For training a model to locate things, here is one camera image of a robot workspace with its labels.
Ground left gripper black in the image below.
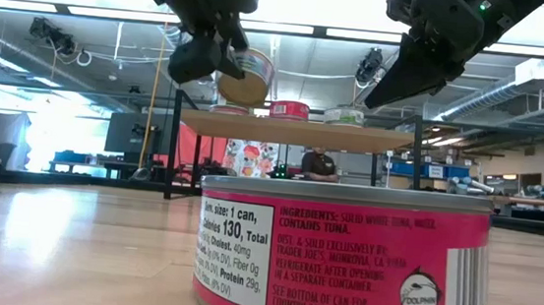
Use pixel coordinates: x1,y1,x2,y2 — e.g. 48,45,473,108
151,0,255,92

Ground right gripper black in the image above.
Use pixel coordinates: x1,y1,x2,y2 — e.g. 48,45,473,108
363,0,489,119

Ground gold top blue label can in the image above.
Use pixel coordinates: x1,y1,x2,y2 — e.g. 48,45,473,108
214,43,278,110
209,101,253,118

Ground red label tuna can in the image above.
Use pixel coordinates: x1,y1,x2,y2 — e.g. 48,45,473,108
269,98,311,121
189,170,500,305

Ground ceiling light strip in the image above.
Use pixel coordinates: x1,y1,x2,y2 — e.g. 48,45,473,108
0,0,544,60

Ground blue storage bins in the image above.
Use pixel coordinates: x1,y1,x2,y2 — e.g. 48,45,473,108
388,160,472,183

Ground floral print cloth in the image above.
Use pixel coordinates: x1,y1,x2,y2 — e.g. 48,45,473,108
219,138,281,181

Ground black device with green light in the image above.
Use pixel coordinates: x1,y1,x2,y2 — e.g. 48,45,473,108
267,160,296,181

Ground person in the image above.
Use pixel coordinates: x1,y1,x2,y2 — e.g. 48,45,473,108
298,146,342,184

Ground black monitor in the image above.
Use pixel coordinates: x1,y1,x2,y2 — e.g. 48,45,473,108
103,109,172,159

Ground black ceiling camera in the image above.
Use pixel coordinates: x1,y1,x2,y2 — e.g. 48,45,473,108
26,15,80,57
354,44,386,87

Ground silver ventilation duct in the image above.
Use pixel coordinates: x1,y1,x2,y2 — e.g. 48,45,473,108
435,48,544,132

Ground wooden shelf with black frame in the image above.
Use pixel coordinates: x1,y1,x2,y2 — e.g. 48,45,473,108
162,88,428,222

